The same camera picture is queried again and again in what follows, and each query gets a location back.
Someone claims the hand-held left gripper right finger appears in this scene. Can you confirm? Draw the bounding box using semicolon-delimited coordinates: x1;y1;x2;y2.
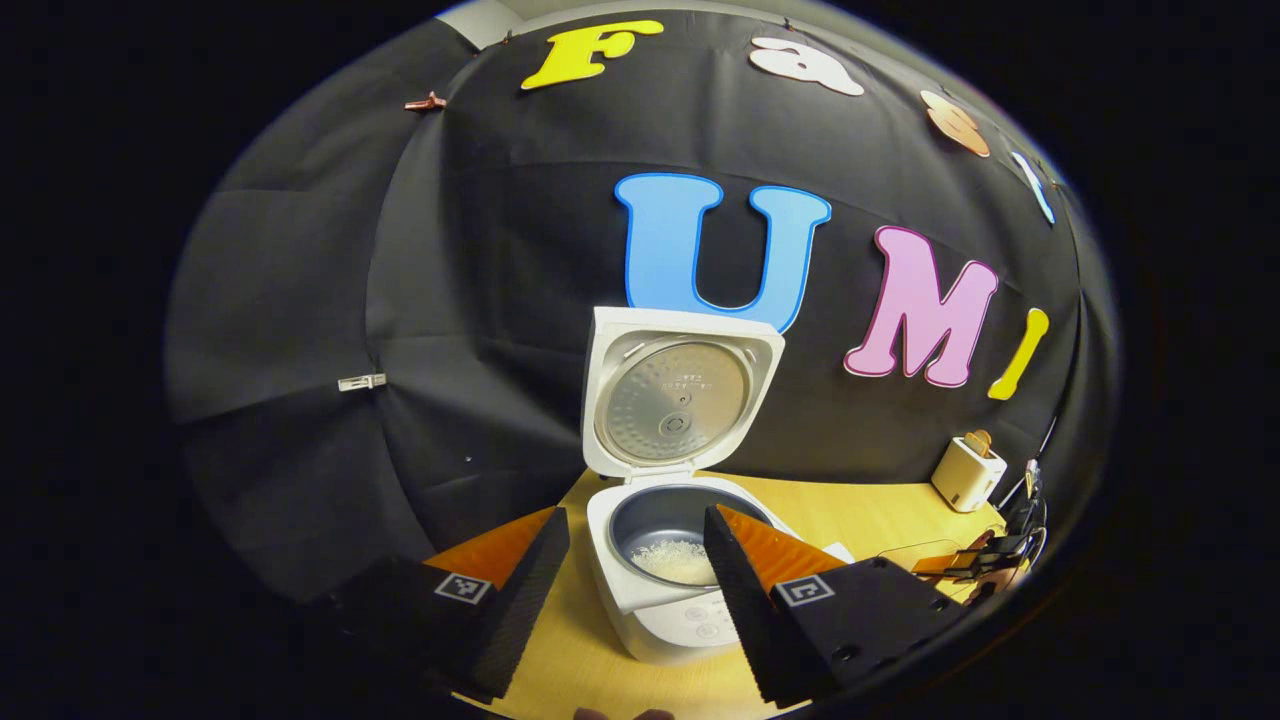
703;504;968;708

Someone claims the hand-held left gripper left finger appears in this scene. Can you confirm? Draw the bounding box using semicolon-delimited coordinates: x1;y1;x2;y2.
318;506;572;703

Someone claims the white rice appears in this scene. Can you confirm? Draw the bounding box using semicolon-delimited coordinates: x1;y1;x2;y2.
630;540;719;587

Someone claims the white rice cooker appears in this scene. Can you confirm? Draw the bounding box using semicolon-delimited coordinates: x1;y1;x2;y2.
581;305;801;667

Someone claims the white toaster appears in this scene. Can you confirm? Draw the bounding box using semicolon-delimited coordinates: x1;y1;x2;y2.
931;437;1009;514

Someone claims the black backdrop cloth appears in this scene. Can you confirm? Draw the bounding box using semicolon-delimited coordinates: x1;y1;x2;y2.
165;10;1121;601

